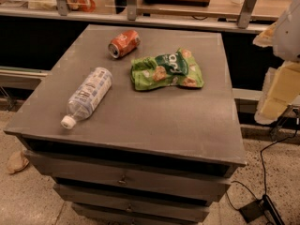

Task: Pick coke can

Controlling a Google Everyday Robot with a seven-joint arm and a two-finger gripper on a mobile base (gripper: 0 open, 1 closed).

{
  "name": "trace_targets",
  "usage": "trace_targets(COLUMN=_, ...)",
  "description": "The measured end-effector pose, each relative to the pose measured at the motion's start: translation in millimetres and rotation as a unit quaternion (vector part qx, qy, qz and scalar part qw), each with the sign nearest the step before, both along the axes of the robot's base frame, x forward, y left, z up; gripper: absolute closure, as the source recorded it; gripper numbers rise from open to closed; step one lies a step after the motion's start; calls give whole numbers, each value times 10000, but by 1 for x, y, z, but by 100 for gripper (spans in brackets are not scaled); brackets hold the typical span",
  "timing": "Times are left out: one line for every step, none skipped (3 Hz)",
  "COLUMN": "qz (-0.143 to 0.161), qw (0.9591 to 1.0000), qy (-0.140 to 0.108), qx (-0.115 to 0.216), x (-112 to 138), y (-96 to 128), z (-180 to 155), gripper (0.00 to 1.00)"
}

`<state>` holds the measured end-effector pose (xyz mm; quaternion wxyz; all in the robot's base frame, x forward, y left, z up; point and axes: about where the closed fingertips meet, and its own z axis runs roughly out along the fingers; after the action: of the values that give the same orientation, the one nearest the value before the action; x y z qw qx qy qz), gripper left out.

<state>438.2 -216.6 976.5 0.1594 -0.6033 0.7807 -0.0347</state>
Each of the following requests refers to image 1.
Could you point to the grey drawer cabinet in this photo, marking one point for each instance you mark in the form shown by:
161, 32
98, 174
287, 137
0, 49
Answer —
176, 131

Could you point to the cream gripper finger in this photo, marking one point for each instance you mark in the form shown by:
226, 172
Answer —
265, 38
281, 86

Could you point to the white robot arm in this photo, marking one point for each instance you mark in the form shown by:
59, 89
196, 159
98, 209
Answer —
286, 39

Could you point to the long grey counter shelf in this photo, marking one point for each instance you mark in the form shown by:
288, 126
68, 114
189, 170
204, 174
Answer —
220, 15

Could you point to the grey drawer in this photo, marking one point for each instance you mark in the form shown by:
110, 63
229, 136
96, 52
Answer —
104, 172
129, 204
104, 213

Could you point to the bottom grey drawer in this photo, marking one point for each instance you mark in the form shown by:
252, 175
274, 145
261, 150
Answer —
104, 213

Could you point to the middle grey drawer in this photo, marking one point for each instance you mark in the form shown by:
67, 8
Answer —
129, 204

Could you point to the black power strip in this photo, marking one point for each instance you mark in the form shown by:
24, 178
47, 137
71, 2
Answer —
269, 206

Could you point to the green chip bag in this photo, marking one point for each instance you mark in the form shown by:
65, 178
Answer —
175, 69

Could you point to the clear plastic water bottle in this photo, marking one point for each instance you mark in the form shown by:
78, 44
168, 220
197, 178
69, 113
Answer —
86, 98

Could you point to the top grey drawer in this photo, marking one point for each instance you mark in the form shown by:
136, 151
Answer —
104, 172

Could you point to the red coke can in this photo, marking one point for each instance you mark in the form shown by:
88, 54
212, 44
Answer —
124, 43

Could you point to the crumpled brown paper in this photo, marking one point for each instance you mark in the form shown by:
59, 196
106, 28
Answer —
17, 162

